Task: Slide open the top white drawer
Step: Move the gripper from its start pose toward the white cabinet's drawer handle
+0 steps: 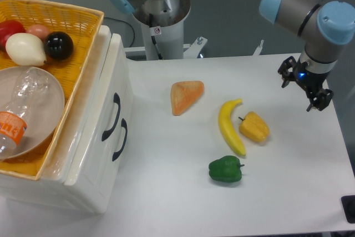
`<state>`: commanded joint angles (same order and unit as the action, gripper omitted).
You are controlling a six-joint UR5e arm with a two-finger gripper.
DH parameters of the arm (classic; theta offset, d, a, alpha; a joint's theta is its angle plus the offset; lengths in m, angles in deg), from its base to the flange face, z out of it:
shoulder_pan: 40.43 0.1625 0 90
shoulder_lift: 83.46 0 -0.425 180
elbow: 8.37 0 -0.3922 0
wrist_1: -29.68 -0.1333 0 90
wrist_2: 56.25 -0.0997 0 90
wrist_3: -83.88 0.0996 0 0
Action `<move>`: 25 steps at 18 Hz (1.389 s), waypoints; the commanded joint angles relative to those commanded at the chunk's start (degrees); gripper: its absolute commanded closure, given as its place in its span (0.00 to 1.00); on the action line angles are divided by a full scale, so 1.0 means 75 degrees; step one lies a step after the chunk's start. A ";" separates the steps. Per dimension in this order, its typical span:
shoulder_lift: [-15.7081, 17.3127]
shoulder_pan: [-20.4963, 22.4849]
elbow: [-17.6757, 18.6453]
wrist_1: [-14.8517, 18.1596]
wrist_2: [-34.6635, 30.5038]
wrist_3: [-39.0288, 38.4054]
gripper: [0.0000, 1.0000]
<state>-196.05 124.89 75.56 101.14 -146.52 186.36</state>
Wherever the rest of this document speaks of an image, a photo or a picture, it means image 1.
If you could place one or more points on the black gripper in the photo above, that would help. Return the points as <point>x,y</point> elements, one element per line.
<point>311,81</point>

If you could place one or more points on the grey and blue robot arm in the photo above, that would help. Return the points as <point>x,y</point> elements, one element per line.
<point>326,30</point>

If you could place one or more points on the clear plastic bottle orange label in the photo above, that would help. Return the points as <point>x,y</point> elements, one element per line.
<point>29,90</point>

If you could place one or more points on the yellow toy bell pepper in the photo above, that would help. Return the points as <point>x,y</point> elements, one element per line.
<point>254,127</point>

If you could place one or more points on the white drawer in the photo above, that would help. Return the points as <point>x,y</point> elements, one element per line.
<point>114,158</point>
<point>113,100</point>

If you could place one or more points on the pink toy egg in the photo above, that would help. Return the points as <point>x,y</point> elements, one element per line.
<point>39,31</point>

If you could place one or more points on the orange toy bread wedge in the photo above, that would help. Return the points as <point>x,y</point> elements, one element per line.
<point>184,94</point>

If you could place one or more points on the yellow wicker basket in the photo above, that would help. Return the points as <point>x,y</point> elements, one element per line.
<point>83,25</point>

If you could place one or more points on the black corner object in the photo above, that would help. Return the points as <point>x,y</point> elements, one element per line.
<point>348,203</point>

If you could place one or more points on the yellow toy banana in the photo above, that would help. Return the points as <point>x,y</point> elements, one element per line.
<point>227,129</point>

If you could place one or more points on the beige plate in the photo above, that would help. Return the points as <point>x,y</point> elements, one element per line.
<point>46,116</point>

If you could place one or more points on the white toy pear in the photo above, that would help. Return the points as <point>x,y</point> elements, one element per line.
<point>26,49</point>

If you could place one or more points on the green toy bell pepper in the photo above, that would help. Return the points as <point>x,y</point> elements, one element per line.
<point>226,169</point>

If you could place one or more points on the white metal table bracket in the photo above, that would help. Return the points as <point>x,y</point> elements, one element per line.
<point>258,49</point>

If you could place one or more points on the black toy ball fruit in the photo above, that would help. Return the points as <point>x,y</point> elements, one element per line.
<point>58,45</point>

